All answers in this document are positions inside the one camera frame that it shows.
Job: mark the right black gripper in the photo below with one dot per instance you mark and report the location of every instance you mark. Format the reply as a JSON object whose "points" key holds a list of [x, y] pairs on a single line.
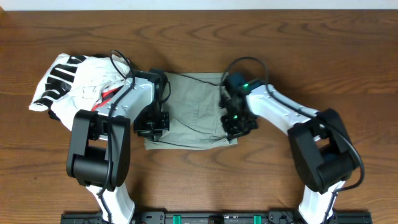
{"points": [[231, 131]]}

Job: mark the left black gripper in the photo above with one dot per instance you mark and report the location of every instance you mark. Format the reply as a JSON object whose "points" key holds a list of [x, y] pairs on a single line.
{"points": [[153, 133]]}

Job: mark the khaki shorts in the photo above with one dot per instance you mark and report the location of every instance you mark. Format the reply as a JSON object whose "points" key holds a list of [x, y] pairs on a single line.
{"points": [[195, 114]]}

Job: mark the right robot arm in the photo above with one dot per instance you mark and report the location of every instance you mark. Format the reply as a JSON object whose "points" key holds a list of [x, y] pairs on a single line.
{"points": [[323, 154]]}

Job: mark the black red garment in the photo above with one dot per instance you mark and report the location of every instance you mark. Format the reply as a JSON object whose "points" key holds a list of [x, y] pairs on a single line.
{"points": [[105, 97]]}

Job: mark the white black printed shirt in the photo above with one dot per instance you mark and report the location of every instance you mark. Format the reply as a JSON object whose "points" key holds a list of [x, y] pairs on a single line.
{"points": [[79, 82]]}

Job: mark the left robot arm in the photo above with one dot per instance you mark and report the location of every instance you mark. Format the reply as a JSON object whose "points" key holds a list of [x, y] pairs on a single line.
{"points": [[100, 144]]}

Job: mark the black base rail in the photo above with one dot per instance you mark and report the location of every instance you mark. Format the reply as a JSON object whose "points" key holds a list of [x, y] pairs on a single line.
{"points": [[271, 217]]}

